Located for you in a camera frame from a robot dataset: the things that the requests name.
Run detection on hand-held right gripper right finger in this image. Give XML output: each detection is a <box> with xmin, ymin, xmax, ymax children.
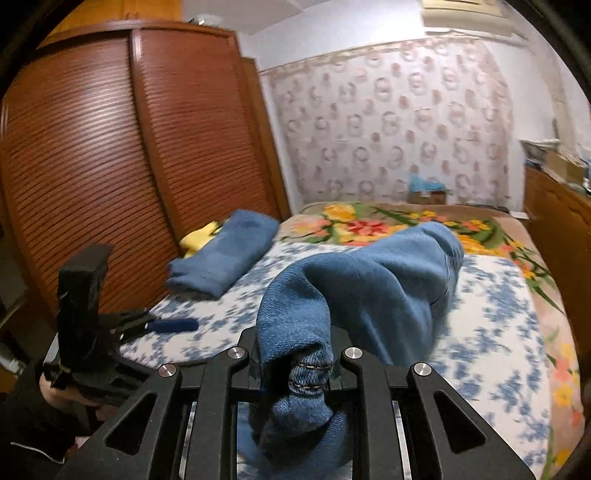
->
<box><xmin>325</xmin><ymin>329</ymin><xmax>539</xmax><ymax>480</ymax></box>

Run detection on person's left hand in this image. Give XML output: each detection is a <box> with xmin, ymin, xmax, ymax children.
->
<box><xmin>39</xmin><ymin>373</ymin><xmax>118</xmax><ymax>411</ymax></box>

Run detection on yellow plush toy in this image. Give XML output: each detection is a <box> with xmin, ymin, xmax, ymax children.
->
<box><xmin>179</xmin><ymin>220</ymin><xmax>228</xmax><ymax>258</ymax></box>

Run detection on brown wooden louvred wardrobe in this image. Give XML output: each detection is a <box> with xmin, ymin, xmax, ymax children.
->
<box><xmin>0</xmin><ymin>21</ymin><xmax>293</xmax><ymax>370</ymax></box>

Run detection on brown wooden cabinet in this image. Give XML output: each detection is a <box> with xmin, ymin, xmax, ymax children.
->
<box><xmin>524</xmin><ymin>166</ymin><xmax>591</xmax><ymax>298</ymax></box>

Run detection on blue floral white sheet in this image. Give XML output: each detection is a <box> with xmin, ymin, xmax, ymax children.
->
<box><xmin>122</xmin><ymin>240</ymin><xmax>553</xmax><ymax>480</ymax></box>

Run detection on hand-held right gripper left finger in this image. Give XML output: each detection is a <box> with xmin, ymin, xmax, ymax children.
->
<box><xmin>53</xmin><ymin>328</ymin><xmax>264</xmax><ymax>480</ymax></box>

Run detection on blue denim pants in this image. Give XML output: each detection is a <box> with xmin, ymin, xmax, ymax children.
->
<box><xmin>247</xmin><ymin>222</ymin><xmax>465</xmax><ymax>474</ymax></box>

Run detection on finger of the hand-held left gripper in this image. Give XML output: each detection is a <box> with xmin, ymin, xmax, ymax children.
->
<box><xmin>121</xmin><ymin>318</ymin><xmax>199</xmax><ymax>343</ymax></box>

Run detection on folded blue towel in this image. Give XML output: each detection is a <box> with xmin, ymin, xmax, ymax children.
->
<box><xmin>165</xmin><ymin>210</ymin><xmax>280</xmax><ymax>297</ymax></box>

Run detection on colourful flower print blanket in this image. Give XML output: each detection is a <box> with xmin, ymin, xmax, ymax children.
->
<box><xmin>277</xmin><ymin>200</ymin><xmax>583</xmax><ymax>472</ymax></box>

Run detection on white wall air conditioner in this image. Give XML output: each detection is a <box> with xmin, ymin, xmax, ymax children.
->
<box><xmin>420</xmin><ymin>0</ymin><xmax>515</xmax><ymax>37</ymax></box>

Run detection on sheer circle pattern curtain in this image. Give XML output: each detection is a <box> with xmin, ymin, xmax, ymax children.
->
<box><xmin>259</xmin><ymin>34</ymin><xmax>515</xmax><ymax>208</ymax></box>

